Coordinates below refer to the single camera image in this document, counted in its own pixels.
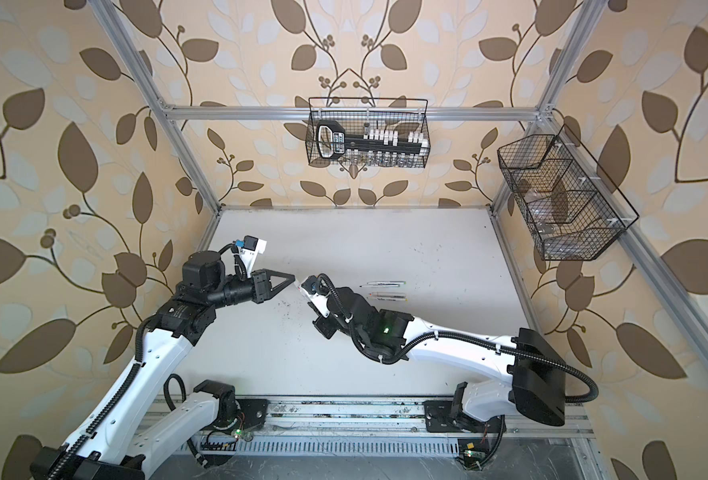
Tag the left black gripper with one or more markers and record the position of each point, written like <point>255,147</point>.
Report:
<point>261,290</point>

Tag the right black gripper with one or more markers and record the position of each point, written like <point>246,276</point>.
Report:
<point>323,325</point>

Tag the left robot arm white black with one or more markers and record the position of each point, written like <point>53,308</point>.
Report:
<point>108,444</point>

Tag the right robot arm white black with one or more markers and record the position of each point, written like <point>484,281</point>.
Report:
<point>523,374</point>

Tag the black tool in basket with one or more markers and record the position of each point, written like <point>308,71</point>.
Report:
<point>333,141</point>

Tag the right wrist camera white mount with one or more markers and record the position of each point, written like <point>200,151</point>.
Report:
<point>309,290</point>

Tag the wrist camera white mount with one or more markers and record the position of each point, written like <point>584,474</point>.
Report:
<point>309,290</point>
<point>249,248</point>

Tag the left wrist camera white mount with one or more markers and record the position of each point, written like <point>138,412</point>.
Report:
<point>249,248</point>

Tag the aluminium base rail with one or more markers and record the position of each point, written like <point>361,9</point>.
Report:
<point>376,416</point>

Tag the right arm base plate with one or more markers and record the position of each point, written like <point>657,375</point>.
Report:
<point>442,416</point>

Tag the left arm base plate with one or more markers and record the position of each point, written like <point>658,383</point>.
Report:
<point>249,414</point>

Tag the back black wire basket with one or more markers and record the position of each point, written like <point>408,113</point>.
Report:
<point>401,113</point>

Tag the black wire basket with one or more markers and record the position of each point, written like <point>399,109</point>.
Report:
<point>401,113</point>
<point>572,207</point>

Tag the right black wire basket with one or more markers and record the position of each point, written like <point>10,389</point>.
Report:
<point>572,207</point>

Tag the aluminium frame left post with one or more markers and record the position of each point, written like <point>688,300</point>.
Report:
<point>108,17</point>

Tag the aluminium frame post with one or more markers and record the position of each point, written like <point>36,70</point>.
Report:
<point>108,17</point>
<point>540,119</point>

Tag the aluminium frame right post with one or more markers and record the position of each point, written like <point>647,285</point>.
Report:
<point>540,119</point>

